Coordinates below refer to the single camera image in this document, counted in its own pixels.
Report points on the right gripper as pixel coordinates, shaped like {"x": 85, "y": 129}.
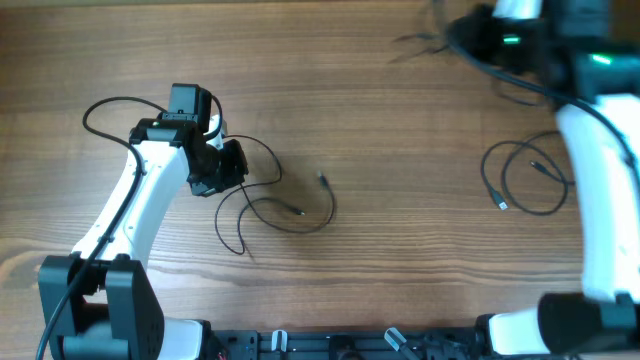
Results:
{"x": 482, "y": 22}

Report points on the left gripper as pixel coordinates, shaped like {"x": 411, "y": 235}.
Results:
{"x": 237, "y": 170}

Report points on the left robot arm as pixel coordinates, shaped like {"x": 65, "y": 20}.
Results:
{"x": 97, "y": 301}

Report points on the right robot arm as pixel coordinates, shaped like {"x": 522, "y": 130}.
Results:
{"x": 593, "y": 84}

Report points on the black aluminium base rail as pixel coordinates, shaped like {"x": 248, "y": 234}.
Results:
{"x": 455, "y": 343}

